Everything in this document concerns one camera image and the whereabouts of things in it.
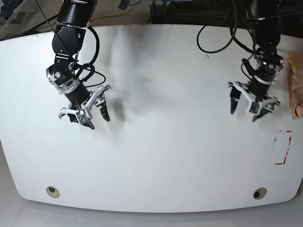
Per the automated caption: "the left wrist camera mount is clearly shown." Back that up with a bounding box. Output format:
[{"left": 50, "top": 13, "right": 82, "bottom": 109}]
[{"left": 229, "top": 82, "right": 280, "bottom": 115}]

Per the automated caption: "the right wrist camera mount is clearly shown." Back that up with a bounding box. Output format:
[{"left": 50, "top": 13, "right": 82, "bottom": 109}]
[{"left": 59, "top": 85, "right": 111, "bottom": 125}]

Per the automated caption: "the left table grommet hole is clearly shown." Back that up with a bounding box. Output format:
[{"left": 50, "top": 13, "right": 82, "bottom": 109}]
[{"left": 46, "top": 186, "right": 60, "bottom": 198}]

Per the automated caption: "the table grommet hole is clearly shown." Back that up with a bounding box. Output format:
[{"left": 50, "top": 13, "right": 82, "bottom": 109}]
[
  {"left": 46, "top": 186, "right": 60, "bottom": 198},
  {"left": 253, "top": 187, "right": 267, "bottom": 200}
]

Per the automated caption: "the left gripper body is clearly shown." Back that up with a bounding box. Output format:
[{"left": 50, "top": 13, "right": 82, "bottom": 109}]
[{"left": 247, "top": 75, "right": 274, "bottom": 100}]

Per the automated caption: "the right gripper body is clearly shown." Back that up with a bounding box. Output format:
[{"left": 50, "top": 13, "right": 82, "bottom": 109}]
[{"left": 62, "top": 85, "right": 90, "bottom": 110}]

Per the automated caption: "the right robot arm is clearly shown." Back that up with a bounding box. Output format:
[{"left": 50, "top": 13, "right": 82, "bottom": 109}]
[{"left": 46, "top": 0, "right": 111, "bottom": 130}]

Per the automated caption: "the yellow floor cable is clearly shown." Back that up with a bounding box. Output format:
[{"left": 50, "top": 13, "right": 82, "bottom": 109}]
[{"left": 92, "top": 10, "right": 126, "bottom": 22}]

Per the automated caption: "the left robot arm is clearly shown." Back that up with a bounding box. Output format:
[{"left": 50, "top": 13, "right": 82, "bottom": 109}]
[{"left": 229, "top": 0, "right": 284, "bottom": 122}]

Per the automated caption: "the peach T-shirt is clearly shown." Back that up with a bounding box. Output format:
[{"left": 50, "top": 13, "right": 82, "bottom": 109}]
[{"left": 286, "top": 52, "right": 303, "bottom": 120}]

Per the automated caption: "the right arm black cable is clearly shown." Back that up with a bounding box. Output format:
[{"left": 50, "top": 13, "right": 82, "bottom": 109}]
[{"left": 75, "top": 25, "right": 107, "bottom": 88}]

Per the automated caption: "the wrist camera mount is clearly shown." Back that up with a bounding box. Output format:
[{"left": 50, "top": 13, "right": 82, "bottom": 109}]
[
  {"left": 59, "top": 85, "right": 111, "bottom": 125},
  {"left": 229, "top": 82, "right": 280, "bottom": 115}
]

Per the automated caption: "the red tape rectangle marking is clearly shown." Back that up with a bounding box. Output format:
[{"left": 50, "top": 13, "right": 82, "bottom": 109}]
[{"left": 273, "top": 130, "right": 292, "bottom": 166}]

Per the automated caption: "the right table grommet hole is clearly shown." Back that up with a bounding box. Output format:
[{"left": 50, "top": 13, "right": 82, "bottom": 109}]
[{"left": 253, "top": 187, "right": 267, "bottom": 200}]

